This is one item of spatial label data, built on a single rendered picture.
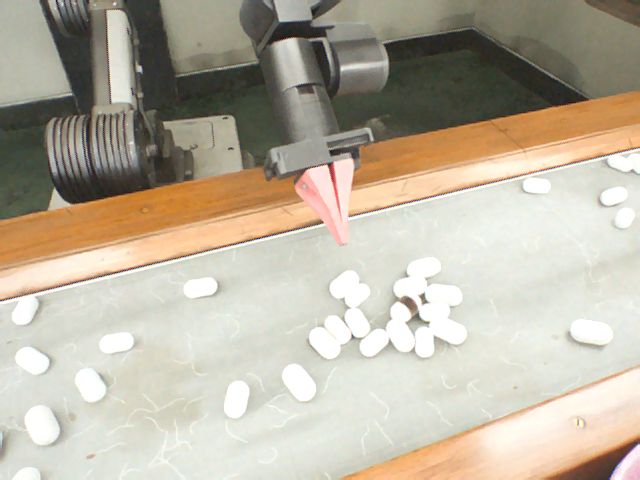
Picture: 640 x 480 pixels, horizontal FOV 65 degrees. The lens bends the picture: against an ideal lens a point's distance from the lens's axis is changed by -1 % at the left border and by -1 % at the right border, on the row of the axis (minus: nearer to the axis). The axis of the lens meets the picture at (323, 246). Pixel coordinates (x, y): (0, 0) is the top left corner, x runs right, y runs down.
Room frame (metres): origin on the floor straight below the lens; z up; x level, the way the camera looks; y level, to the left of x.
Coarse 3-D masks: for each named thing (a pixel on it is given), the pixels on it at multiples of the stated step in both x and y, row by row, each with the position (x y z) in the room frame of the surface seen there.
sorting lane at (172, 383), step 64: (512, 192) 0.53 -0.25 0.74; (576, 192) 0.53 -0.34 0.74; (192, 256) 0.41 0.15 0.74; (256, 256) 0.41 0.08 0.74; (320, 256) 0.41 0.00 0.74; (384, 256) 0.41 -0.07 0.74; (448, 256) 0.41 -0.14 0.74; (512, 256) 0.41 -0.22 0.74; (576, 256) 0.41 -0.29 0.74; (0, 320) 0.32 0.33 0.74; (64, 320) 0.32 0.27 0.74; (128, 320) 0.32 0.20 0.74; (192, 320) 0.32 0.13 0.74; (256, 320) 0.32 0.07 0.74; (320, 320) 0.32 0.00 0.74; (384, 320) 0.32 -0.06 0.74; (512, 320) 0.32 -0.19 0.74; (0, 384) 0.24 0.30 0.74; (64, 384) 0.25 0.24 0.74; (128, 384) 0.25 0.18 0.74; (192, 384) 0.25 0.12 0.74; (256, 384) 0.25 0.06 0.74; (320, 384) 0.25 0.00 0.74; (384, 384) 0.25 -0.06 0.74; (448, 384) 0.25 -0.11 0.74; (512, 384) 0.25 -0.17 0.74; (576, 384) 0.25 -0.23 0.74; (64, 448) 0.19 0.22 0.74; (128, 448) 0.19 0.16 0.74; (192, 448) 0.19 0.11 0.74; (256, 448) 0.19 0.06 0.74; (320, 448) 0.19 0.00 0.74; (384, 448) 0.19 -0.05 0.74
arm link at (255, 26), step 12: (252, 0) 0.51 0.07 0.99; (264, 0) 0.50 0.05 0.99; (312, 0) 0.52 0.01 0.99; (324, 0) 0.53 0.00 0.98; (336, 0) 0.57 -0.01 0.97; (240, 12) 0.54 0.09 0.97; (252, 12) 0.52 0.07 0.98; (264, 12) 0.50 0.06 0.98; (312, 12) 0.55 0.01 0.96; (324, 12) 0.57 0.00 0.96; (240, 24) 0.54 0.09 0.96; (252, 24) 0.52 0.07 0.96; (264, 24) 0.51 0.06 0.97; (252, 36) 0.53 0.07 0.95; (264, 36) 0.52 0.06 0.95
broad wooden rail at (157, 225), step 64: (448, 128) 0.66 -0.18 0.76; (512, 128) 0.66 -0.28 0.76; (576, 128) 0.66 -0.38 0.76; (192, 192) 0.50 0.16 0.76; (256, 192) 0.50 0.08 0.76; (384, 192) 0.51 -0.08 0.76; (448, 192) 0.53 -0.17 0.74; (0, 256) 0.39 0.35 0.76; (64, 256) 0.39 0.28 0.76; (128, 256) 0.40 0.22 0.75
